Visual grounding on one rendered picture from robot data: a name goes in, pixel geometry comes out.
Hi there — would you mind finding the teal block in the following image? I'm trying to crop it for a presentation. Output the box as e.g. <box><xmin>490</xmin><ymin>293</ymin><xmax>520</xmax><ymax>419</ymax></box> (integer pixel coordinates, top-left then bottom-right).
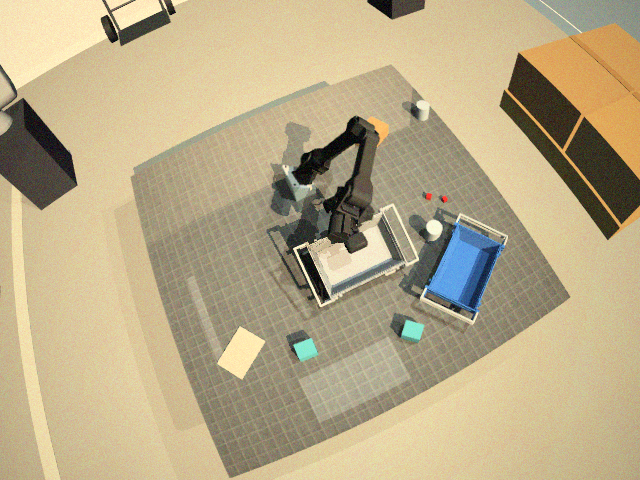
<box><xmin>400</xmin><ymin>320</ymin><xmax>424</xmax><ymax>343</ymax></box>
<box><xmin>294</xmin><ymin>338</ymin><xmax>319</xmax><ymax>362</ymax></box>

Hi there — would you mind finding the white cylinder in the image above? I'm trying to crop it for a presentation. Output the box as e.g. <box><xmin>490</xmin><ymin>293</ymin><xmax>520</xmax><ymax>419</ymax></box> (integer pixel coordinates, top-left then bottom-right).
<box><xmin>415</xmin><ymin>100</ymin><xmax>430</xmax><ymax>121</ymax></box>
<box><xmin>425</xmin><ymin>220</ymin><xmax>442</xmax><ymax>244</ymax></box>

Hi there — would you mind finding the orange box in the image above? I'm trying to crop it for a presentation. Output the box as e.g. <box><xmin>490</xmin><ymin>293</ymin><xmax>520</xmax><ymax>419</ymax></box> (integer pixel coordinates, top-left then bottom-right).
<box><xmin>368</xmin><ymin>117</ymin><xmax>389</xmax><ymax>147</ymax></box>

